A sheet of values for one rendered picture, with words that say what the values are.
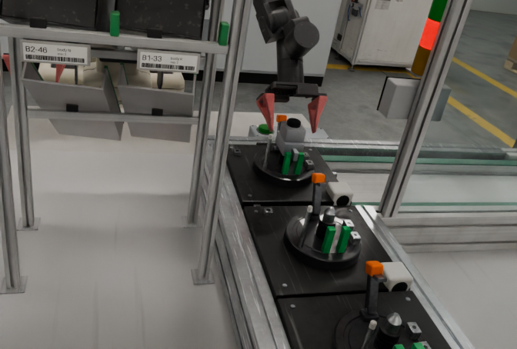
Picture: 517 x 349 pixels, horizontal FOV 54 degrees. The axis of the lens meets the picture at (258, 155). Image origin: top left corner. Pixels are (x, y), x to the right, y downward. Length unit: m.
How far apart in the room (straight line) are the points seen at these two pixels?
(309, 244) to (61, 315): 0.43
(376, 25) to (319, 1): 1.08
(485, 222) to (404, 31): 4.32
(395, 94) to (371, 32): 4.29
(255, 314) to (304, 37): 0.55
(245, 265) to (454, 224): 0.52
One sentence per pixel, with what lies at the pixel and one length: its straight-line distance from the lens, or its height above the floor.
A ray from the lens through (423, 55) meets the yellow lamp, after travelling 0.98.
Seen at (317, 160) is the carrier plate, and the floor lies 0.97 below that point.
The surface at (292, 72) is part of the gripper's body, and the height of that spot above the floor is 1.18.
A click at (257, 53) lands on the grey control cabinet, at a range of 4.28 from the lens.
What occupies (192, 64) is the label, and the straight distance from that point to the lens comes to 0.74.
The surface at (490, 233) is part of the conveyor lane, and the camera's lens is 1.28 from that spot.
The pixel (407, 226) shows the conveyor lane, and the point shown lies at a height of 0.93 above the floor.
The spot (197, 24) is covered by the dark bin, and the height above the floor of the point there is 1.32.
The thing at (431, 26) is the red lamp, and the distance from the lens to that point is 0.97.
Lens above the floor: 1.52
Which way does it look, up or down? 28 degrees down
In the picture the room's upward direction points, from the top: 10 degrees clockwise
